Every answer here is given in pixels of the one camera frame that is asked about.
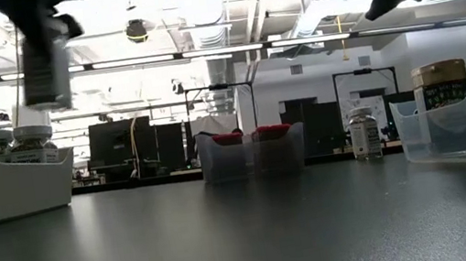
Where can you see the white rounded object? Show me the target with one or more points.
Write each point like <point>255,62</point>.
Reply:
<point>35,120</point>

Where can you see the red-lidded spice tin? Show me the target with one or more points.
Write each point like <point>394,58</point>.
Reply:
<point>272,131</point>
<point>227,139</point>

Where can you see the clear plastic bin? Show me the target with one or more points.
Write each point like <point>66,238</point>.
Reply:
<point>463,156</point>

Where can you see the ceiling light rail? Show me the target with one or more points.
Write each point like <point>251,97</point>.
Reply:
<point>339,35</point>

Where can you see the white translucent plastic bin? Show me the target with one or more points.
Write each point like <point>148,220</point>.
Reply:
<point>1,193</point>

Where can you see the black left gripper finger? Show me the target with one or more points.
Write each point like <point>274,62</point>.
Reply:
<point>33,35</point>
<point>70,26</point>

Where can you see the black rig frame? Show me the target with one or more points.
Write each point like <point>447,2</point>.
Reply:
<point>363,70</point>
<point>244,83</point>

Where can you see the grey translucent plastic bin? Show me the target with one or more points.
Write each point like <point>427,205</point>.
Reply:
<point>252,164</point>

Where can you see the black round ceiling device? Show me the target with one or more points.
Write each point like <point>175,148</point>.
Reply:
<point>177,87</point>
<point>136,30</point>

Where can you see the white poster board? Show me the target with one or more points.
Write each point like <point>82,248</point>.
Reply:
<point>381,104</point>

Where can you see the wall vent grille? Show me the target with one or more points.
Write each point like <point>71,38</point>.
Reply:
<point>295,69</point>
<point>363,60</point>

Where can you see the spice jar with tan lid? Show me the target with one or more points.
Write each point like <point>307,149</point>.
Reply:
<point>439,72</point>

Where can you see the black cabinet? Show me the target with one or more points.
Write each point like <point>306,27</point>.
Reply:
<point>310,123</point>

